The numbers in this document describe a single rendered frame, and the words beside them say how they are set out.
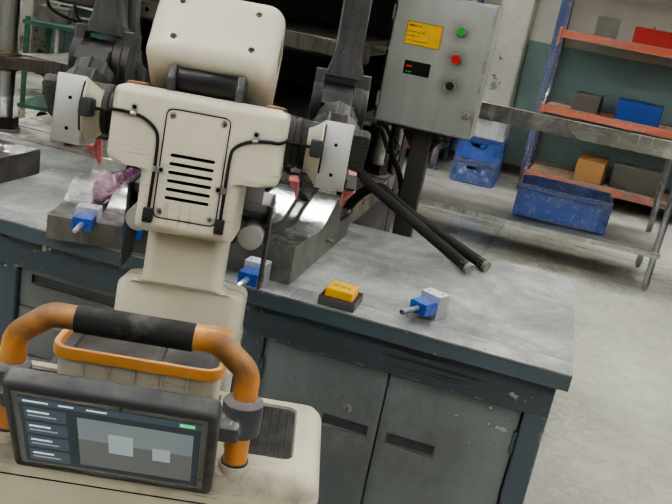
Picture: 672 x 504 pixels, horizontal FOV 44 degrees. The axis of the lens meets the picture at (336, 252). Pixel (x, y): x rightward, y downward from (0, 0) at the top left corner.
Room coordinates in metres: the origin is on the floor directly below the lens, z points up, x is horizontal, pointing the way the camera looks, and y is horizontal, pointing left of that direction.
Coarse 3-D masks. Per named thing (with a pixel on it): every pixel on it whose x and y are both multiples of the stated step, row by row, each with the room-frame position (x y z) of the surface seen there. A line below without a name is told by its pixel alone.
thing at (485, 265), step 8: (416, 216) 2.29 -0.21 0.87; (432, 224) 2.25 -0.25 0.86; (440, 232) 2.22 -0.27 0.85; (448, 240) 2.19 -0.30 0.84; (456, 240) 2.19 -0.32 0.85; (456, 248) 2.17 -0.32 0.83; (464, 248) 2.16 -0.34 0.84; (464, 256) 2.15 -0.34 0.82; (472, 256) 2.13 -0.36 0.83; (480, 256) 2.13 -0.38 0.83; (480, 264) 2.11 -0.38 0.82; (488, 264) 2.10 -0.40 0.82
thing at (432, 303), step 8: (432, 288) 1.72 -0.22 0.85; (424, 296) 1.70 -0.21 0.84; (432, 296) 1.69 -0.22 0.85; (440, 296) 1.68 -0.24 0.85; (448, 296) 1.70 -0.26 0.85; (416, 304) 1.66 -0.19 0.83; (424, 304) 1.65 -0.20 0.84; (432, 304) 1.66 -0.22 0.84; (440, 304) 1.68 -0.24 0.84; (400, 312) 1.62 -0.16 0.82; (408, 312) 1.63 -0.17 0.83; (416, 312) 1.66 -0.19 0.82; (424, 312) 1.65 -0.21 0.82; (432, 312) 1.67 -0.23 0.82; (440, 312) 1.68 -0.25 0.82
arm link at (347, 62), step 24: (360, 0) 1.52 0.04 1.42; (360, 24) 1.52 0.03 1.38; (336, 48) 1.51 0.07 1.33; (360, 48) 1.51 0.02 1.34; (336, 72) 1.50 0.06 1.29; (360, 72) 1.51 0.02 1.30; (312, 96) 1.48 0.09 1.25; (360, 96) 1.49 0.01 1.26; (312, 120) 1.50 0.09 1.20; (360, 120) 1.49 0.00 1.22
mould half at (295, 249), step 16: (272, 192) 2.04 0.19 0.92; (288, 192) 2.04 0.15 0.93; (320, 192) 2.09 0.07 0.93; (288, 208) 1.99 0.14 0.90; (320, 208) 1.99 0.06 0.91; (336, 208) 2.03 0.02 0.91; (240, 224) 1.81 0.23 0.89; (304, 224) 1.93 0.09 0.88; (320, 224) 1.94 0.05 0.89; (336, 224) 2.06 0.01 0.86; (272, 240) 1.74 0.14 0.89; (288, 240) 1.76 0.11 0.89; (304, 240) 1.79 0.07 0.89; (320, 240) 1.93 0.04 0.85; (336, 240) 2.10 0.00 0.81; (240, 256) 1.75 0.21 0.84; (256, 256) 1.74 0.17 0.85; (272, 256) 1.73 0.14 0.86; (288, 256) 1.72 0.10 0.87; (304, 256) 1.81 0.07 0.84; (320, 256) 1.96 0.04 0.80; (272, 272) 1.73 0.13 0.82; (288, 272) 1.72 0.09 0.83
